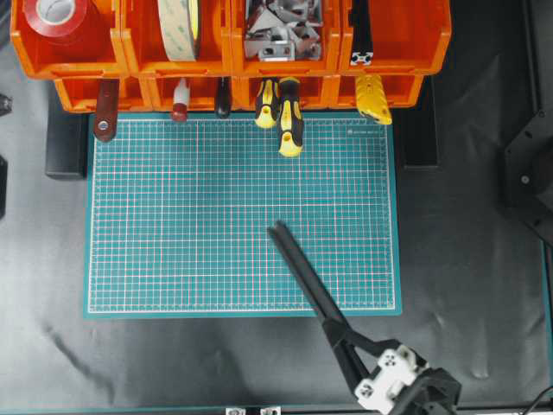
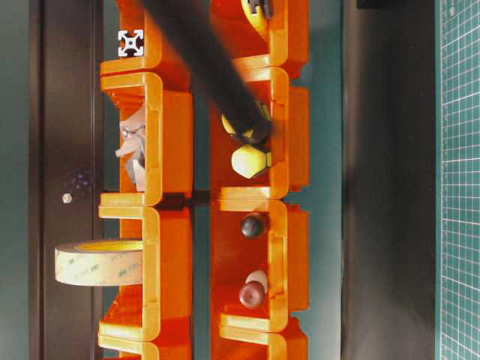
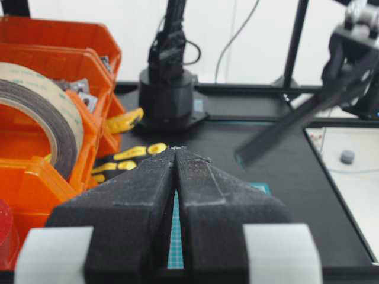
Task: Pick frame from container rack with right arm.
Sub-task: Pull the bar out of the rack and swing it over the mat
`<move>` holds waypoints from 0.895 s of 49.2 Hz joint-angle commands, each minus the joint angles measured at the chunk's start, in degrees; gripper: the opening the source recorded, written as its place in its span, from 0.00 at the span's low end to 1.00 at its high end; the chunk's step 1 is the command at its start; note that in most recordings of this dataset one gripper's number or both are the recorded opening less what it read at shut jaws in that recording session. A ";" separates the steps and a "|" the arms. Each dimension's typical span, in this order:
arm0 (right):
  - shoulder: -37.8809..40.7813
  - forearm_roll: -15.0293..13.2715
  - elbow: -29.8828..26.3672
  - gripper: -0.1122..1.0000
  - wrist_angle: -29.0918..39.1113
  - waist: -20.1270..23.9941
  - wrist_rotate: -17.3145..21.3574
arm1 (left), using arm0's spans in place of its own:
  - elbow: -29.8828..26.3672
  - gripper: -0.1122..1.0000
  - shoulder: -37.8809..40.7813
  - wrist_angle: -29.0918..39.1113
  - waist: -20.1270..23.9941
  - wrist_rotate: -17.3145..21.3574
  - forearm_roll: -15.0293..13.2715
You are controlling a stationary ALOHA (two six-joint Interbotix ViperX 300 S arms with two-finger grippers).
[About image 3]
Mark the red transparent container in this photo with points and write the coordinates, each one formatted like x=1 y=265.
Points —
x=9 y=238

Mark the black table mat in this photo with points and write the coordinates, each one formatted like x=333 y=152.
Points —
x=339 y=202

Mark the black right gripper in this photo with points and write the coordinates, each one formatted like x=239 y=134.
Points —
x=353 y=50

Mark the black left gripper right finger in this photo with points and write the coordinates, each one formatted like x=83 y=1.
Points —
x=213 y=207

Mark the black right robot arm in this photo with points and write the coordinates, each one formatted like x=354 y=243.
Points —
x=166 y=90

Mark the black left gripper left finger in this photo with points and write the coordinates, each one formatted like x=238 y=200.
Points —
x=131 y=219

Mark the small grey cap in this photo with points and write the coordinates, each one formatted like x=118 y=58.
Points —
x=347 y=157

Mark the roll of tape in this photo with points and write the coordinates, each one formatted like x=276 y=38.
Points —
x=50 y=107

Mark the yellow black screwdriver handle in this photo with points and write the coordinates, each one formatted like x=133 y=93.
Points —
x=110 y=166

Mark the green cutting mat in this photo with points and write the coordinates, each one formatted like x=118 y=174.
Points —
x=175 y=255

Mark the silver corner bracket lower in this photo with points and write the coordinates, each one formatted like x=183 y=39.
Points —
x=107 y=63

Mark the black frame upright post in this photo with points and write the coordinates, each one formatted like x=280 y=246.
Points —
x=286 y=79

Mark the orange container rack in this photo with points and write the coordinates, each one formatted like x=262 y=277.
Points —
x=67 y=50

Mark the silver corner bracket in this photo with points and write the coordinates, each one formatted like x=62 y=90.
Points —
x=81 y=87
x=107 y=63

